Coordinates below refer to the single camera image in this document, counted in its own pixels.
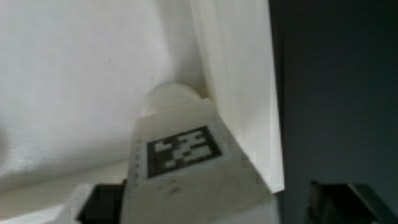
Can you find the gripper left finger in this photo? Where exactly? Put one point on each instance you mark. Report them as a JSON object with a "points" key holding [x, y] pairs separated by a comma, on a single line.
{"points": [[104, 205]]}

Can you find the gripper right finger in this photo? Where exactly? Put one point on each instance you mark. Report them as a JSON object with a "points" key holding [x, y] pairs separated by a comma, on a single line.
{"points": [[348, 204]]}

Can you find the white leg with tag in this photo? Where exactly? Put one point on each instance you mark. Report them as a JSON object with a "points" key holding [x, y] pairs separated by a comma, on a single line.
{"points": [[195, 184]]}

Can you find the white square tabletop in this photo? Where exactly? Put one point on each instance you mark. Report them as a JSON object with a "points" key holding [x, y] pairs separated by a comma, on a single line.
{"points": [[92, 51]]}

